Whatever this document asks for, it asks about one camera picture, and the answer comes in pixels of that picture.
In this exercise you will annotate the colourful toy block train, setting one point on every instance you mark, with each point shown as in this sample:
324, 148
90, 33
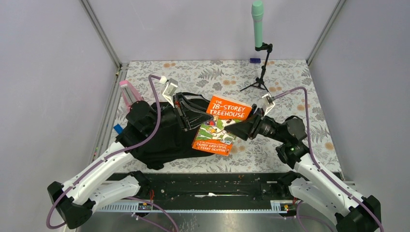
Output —
118, 128

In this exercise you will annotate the black fabric student bag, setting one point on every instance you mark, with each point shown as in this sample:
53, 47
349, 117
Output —
169, 142

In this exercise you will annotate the pink metronome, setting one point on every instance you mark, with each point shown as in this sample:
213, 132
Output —
129, 93

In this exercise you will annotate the small blue box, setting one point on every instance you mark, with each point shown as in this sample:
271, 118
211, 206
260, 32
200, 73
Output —
255, 60

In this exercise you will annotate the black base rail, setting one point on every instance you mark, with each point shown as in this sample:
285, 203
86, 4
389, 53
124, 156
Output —
230, 190

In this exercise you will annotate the black microphone tripod stand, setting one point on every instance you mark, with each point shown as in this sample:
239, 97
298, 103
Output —
259, 81

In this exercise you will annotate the floral table mat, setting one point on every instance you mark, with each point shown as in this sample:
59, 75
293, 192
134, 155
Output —
232, 79

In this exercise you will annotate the green microphone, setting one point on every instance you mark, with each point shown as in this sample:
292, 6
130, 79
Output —
257, 12

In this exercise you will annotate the white slotted cable duct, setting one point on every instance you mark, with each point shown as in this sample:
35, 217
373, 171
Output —
271, 206

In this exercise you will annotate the orange cover booklet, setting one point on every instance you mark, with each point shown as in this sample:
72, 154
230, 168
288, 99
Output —
211, 136

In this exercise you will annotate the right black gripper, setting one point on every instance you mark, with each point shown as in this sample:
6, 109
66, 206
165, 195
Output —
249, 127

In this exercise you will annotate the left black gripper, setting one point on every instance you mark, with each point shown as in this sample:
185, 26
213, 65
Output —
190, 115

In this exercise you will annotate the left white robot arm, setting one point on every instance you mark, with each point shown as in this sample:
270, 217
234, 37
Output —
78, 198

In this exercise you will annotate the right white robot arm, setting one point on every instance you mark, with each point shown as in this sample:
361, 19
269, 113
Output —
308, 179

